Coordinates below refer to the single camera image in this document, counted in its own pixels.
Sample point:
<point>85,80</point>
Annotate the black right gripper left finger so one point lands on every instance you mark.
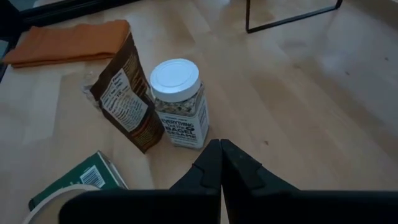
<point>208,174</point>

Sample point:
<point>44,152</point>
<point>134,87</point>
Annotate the folded orange cloth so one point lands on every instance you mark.
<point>62,43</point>

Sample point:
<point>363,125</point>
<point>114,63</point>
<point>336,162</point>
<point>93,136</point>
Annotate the everything bagel seasoning jar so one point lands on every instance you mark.
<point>177,81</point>

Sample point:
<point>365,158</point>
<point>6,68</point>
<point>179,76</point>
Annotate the brown taco seasoning pouch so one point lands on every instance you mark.
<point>136,124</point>

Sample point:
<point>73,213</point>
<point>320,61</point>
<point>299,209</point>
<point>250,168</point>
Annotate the green black pepper tin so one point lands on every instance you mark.
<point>77,174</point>

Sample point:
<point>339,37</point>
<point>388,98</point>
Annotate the small glass saffron jar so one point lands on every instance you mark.
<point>90,93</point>

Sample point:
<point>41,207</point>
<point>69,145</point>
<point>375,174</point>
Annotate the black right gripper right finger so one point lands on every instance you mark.
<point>242,177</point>

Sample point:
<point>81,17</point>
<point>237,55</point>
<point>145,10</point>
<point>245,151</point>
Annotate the black aluminium table frame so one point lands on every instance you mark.
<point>62,7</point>

